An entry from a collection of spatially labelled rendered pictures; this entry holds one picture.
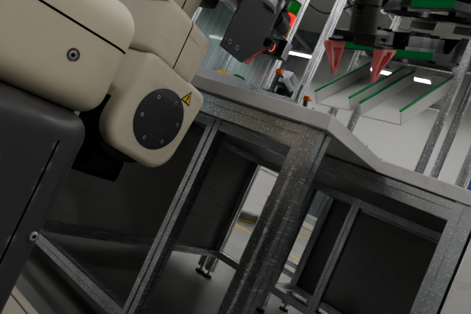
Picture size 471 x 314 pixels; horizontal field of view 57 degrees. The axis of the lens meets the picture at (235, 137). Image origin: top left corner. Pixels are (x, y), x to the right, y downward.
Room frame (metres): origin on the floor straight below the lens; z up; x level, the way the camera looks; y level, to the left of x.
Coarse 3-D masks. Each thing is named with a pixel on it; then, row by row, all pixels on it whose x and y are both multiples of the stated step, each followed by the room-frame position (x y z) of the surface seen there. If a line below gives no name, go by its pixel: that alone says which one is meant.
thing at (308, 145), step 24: (240, 120) 0.89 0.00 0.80; (264, 120) 0.86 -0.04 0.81; (288, 144) 0.85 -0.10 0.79; (312, 144) 0.79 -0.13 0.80; (288, 168) 0.80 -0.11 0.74; (312, 168) 0.80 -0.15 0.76; (288, 192) 0.79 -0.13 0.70; (264, 216) 0.80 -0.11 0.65; (288, 216) 0.79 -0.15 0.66; (264, 240) 0.79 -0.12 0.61; (240, 264) 0.81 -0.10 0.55; (264, 264) 0.79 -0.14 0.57; (240, 288) 0.80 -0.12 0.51; (264, 288) 0.82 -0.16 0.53; (240, 312) 0.78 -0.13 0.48
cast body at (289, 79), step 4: (284, 72) 1.53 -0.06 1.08; (288, 72) 1.52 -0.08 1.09; (292, 72) 1.51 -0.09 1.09; (284, 76) 1.50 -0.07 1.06; (288, 76) 1.50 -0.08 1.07; (292, 76) 1.51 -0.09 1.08; (280, 80) 1.50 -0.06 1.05; (284, 80) 1.49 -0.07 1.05; (288, 80) 1.50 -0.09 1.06; (292, 80) 1.52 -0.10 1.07; (296, 80) 1.54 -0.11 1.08; (280, 84) 1.51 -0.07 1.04; (284, 84) 1.50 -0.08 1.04; (288, 84) 1.51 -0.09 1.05; (292, 84) 1.53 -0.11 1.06; (288, 88) 1.52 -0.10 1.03; (292, 88) 1.54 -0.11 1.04; (288, 92) 1.53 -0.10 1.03
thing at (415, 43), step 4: (412, 36) 1.21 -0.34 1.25; (416, 36) 1.20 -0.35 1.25; (420, 36) 1.20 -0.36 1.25; (424, 36) 1.20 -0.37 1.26; (412, 40) 1.21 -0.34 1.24; (416, 40) 1.20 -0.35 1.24; (420, 40) 1.19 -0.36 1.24; (424, 40) 1.19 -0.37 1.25; (428, 40) 1.20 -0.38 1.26; (408, 44) 1.22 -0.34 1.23; (412, 44) 1.21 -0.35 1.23; (416, 44) 1.20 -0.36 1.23; (420, 44) 1.20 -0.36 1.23; (424, 44) 1.20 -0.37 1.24; (428, 44) 1.21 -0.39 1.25; (408, 48) 1.21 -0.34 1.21; (412, 48) 1.20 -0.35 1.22; (416, 48) 1.19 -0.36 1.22; (420, 48) 1.19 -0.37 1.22; (424, 48) 1.20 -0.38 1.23; (428, 48) 1.22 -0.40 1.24; (428, 52) 1.22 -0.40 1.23
